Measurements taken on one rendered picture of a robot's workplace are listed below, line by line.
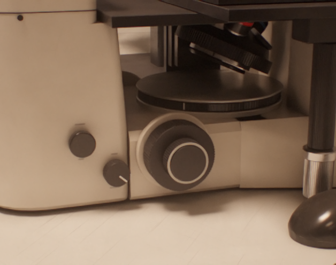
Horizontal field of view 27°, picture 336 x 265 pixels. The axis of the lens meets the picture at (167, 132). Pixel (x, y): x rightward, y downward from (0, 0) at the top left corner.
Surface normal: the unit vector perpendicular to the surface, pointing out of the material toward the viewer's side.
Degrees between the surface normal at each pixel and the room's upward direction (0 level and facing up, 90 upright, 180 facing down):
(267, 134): 64
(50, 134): 90
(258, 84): 0
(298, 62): 90
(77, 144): 90
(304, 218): 49
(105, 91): 90
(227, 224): 0
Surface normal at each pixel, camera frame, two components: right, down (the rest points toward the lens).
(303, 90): -0.95, 0.09
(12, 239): 0.00, -0.96
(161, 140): 0.31, 0.27
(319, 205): -0.44, -0.75
